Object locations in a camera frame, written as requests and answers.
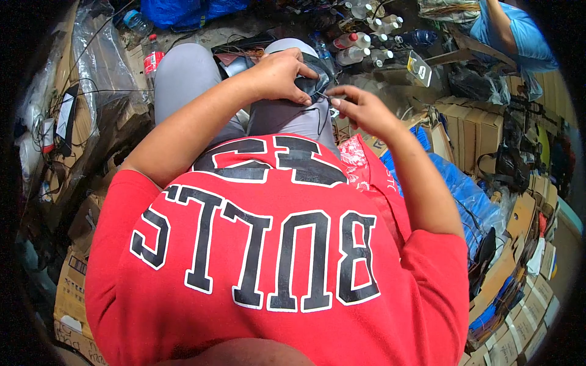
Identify person's left hand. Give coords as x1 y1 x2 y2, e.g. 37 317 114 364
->
238 47 320 107

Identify person's right hand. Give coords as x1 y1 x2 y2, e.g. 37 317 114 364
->
324 84 404 144

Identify dark grey cloth piece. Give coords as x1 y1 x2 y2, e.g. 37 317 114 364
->
246 51 336 139

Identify needle with black thread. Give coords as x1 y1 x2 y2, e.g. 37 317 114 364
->
313 89 333 136

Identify red floral cloth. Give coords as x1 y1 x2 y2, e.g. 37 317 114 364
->
338 135 413 241

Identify small clear plastic bottle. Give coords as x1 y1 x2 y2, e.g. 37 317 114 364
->
309 30 338 75

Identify yellow and black blister card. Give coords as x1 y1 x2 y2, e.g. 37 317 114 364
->
406 50 433 88

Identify group of white plastic bottles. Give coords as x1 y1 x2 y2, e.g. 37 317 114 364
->
331 1 404 68

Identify person's legs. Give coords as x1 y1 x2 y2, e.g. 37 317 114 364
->
153 38 342 158

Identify dark blue plastic bottle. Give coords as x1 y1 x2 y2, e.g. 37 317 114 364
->
399 29 439 47

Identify row of brown cardboard boxes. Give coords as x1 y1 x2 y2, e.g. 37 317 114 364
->
433 95 505 175

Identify blue plastic bag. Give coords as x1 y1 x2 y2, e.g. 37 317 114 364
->
140 0 251 31

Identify red label plastic bottle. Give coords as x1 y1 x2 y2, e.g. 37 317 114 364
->
142 34 166 90

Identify blue plastic sack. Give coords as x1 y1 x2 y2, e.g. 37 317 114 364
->
379 125 506 264

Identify clear bottle with blue cap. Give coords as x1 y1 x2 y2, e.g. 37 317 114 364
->
122 9 154 38

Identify clear plastic sheet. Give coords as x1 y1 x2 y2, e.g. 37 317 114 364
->
48 0 154 202

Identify person's body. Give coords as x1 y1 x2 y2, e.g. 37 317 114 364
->
85 133 470 366

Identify heap of flat cardboard pieces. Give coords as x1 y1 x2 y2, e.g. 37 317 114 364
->
460 171 563 366

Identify white cup with red band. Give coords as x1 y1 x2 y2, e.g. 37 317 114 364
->
41 117 56 154

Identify printed brown cardboard box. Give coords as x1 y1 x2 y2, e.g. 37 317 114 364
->
53 246 110 366

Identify black strap bag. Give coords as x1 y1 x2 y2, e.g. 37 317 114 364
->
476 112 534 194

